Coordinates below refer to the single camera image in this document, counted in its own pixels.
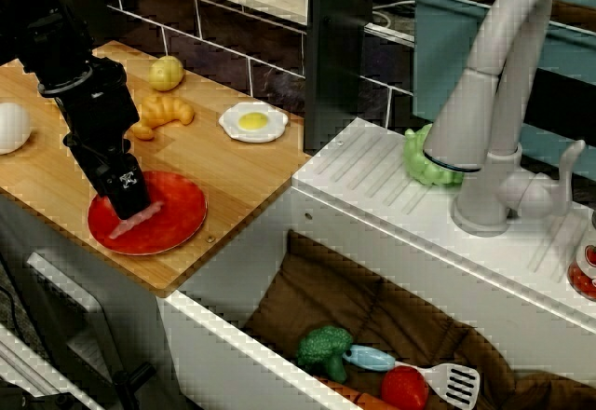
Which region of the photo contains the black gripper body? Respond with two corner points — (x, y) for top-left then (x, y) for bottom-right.
(55, 62), (141, 176)

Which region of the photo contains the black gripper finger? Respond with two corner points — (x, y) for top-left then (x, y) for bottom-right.
(104, 156), (151, 221)
(92, 171), (117, 211)

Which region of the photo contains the red and white toy sushi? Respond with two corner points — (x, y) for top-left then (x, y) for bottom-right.
(109, 200), (167, 239)

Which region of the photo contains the red orange plate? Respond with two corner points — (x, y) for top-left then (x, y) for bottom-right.
(87, 171), (209, 256)

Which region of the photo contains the orange toy croissant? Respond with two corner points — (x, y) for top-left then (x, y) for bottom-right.
(129, 94), (196, 142)

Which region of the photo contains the yellow toy potato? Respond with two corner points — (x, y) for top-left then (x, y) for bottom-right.
(148, 55), (185, 92)

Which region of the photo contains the white toy egg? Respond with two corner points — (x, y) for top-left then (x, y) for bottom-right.
(0, 102), (33, 156)

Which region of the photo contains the toy fried egg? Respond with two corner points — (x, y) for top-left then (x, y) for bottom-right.
(218, 101), (290, 144)

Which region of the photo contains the brown cloth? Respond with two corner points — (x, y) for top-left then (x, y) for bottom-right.
(244, 230), (596, 410)

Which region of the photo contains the black shelf unit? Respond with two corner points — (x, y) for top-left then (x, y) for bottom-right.
(58, 0), (415, 156)

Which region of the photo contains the white toy sink unit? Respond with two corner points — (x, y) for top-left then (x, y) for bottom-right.
(157, 117), (596, 410)

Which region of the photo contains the green toy broccoli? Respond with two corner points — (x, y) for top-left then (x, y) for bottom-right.
(296, 324), (355, 384)

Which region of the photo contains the green toy lettuce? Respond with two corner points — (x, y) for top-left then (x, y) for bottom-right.
(402, 124), (466, 190)

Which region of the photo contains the orange toy carrot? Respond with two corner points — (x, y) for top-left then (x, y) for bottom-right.
(316, 376), (390, 410)

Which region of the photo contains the red toy tomato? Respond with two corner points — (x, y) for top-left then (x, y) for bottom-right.
(380, 365), (429, 410)

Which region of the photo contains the teal plastic bin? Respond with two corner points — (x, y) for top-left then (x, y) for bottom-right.
(402, 0), (596, 183)

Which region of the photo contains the grey toy faucet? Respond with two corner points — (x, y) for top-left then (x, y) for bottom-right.
(422, 0), (587, 238)

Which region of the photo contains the tomato print jar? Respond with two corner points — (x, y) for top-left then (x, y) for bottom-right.
(566, 209), (596, 302)

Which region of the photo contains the black drawer handle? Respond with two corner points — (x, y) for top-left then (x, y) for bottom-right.
(25, 250), (113, 383)

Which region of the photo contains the black cable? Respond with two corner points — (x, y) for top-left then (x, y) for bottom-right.
(0, 283), (20, 336)

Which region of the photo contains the aluminium rail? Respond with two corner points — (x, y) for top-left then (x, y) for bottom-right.
(0, 325), (89, 410)

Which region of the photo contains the white cable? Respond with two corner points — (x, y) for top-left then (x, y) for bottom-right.
(372, 0), (416, 27)

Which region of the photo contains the blue handled white spatula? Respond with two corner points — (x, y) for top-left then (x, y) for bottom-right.
(344, 344), (481, 410)

